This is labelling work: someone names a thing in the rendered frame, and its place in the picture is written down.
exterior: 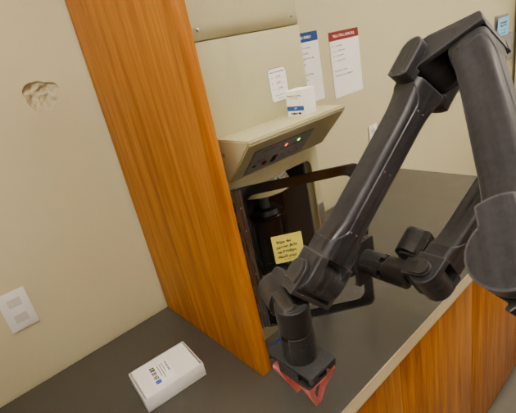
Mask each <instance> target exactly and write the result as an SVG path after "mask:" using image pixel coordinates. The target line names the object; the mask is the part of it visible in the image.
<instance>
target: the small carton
mask: <svg viewBox="0 0 516 413"><path fill-rule="evenodd" d="M285 98H286V103H287V112H288V116H289V117H290V116H307V115H309V114H311V113H313V112H315V111H317V108H316V102H315V91H314V86H306V87H299V88H293V89H290V90H288V91H286V92H285Z"/></svg>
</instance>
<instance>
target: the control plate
mask: <svg viewBox="0 0 516 413"><path fill-rule="evenodd" d="M313 130H314V128H313V129H310V130H307V131H306V132H303V133H301V134H298V135H296V136H293V137H291V138H288V139H285V140H283V141H281V142H279V143H276V144H274V145H271V146H269V147H266V148H263V149H261V150H259V151H257V152H255V154H254V156H253V158H252V159H251V162H250V164H249V166H248V167H247V170H246V172H245V174H244V176H245V175H248V174H250V173H252V172H254V171H256V170H259V169H261V168H263V167H265V166H268V165H270V164H272V163H274V162H276V161H279V160H281V159H283V158H285V157H288V156H291V155H292V154H294V153H296V152H299V151H300V150H301V149H302V147H303V146H304V144H305V143H306V140H307V139H308V138H309V137H310V135H311V133H312V131H313ZM299 138H300V139H299ZM298 139H299V140H298ZM297 140H298V141H297ZM286 143H288V145H287V146H284V145H285V144H286ZM296 147H298V149H297V150H296V149H295V148H296ZM290 149H291V152H288V151H289V150H290ZM283 152H284V156H283V155H281V154H282V153H283ZM276 154H278V155H277V157H276V158H275V160H274V161H271V162H270V160H271V159H272V157H273V156H274V155H276ZM265 160H267V162H266V163H265V164H264V165H261V163H262V162H263V161H265ZM254 165H256V167H255V168H252V167H253V166H254Z"/></svg>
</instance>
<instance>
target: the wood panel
mask: <svg viewBox="0 0 516 413"><path fill-rule="evenodd" d="M65 3H66V7H67V10H68V12H69V14H70V18H71V21H72V24H73V26H74V29H75V33H76V36H77V39H78V41H79V45H80V48H81V51H82V53H83V56H84V60H85V63H86V66H87V67H88V72H89V74H90V77H91V80H92V82H93V87H94V89H95V92H96V95H97V99H98V101H99V104H100V107H101V109H102V114H103V116H104V119H105V122H106V125H107V128H108V130H109V133H110V136H111V140H112V142H113V145H114V148H115V152H116V155H117V157H118V160H119V163H120V167H121V169H122V172H123V175H124V179H125V181H126V184H127V186H128V189H129V193H130V196H131V198H132V201H133V204H134V208H135V211H136V213H137V216H138V220H139V223H140V225H141V228H142V231H143V235H144V237H145V239H146V242H147V246H148V249H149V252H150V254H151V257H152V261H153V264H154V266H155V269H156V273H157V276H158V279H159V281H160V284H161V288H162V291H163V293H164V295H165V300H166V302H167V305H168V307H169V308H170V309H172V310H173V311H175V312H176V313H178V314H179V315H181V316H182V317H183V318H184V319H185V320H187V321H188V322H190V323H191V324H192V325H194V326H195V327H197V328H198V329H199V330H201V331H202V332H203V333H204V334H206V335H207V336H209V337H210V338H212V339H213V340H215V341H216V342H217V343H218V344H219V345H221V346H222V347H224V348H225V349H226V350H228V351H229V352H231V353H232V354H234V355H235V356H236V357H237V358H238V359H240V360H241V361H243V362H244V363H246V364H247V365H249V366H250V367H251V368H252V369H253V370H255V371H256V372H258V373H259V374H261V375H262V376H264V375H266V374H267V373H268V372H269V371H270V370H272V369H271V364H270V361H269V355H268V351H267V347H266V344H265V337H264V334H263V330H262V327H261V323H260V317H259V313H258V310H257V305H256V300H255V296H254V292H253V288H252V285H251V278H250V275H249V271H248V268H247V261H246V258H245V254H244V251H243V246H242V240H241V237H240V233H239V229H238V223H237V220H236V216H235V212H234V209H233V202H232V198H231V195H230V191H229V185H228V181H227V178H226V174H225V170H224V164H223V161H222V156H221V153H220V147H219V143H218V139H217V136H216V132H215V126H214V122H213V119H212V115H211V111H210V105H209V102H208V97H207V94H206V88H205V84H204V80H203V77H202V73H201V67H200V63H199V60H198V56H197V50H196V46H195V43H194V38H193V35H192V29H191V25H190V21H189V18H188V12H187V8H186V4H185V1H184V0H65Z"/></svg>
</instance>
